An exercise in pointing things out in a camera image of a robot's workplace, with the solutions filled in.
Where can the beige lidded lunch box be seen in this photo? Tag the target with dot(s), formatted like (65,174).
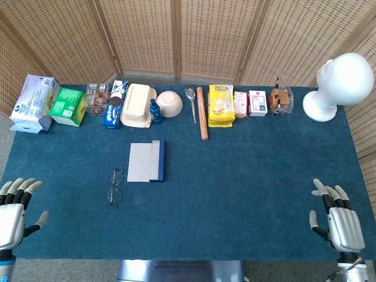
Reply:
(136,102)

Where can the clear bag of cookies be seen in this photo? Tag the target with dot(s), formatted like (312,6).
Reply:
(279,100)

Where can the black eyeglasses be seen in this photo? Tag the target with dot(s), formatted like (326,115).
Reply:
(117,177)

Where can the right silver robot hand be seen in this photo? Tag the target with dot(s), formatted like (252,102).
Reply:
(346,226)

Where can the white blue tissue pack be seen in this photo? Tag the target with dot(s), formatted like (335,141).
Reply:
(32,102)

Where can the wooden rolling pin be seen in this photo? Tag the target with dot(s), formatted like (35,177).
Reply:
(202,114)

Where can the metal spoon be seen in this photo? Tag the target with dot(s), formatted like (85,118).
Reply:
(190,93)

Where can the beige upturned bowl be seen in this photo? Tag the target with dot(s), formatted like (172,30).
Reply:
(169,103)

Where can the blue glasses case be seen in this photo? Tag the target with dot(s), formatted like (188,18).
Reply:
(144,161)

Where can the clear plastic snack box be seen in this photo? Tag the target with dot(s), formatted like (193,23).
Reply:
(97,100)

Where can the small pink box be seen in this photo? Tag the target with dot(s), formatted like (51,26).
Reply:
(241,104)

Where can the yellow snack bag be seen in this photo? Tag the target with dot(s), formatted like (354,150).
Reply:
(221,107)

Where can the wicker folding screen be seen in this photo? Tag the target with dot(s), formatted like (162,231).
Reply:
(205,35)

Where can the blue Oreo cookie box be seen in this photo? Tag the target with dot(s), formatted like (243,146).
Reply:
(113,116)

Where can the white foam mannequin head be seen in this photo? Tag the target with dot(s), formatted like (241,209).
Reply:
(343,79)

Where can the green tissue pack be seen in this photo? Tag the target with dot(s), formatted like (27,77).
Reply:
(66,104)

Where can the blue carpet table mat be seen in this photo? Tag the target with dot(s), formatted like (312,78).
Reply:
(235,191)

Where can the white red box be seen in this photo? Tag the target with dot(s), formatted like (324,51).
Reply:
(258,103)

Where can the blue spray bottle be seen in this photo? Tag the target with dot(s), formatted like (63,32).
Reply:
(155,113)

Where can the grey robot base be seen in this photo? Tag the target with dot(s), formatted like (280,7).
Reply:
(176,271)

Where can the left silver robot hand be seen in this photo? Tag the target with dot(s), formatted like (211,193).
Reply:
(11,217)

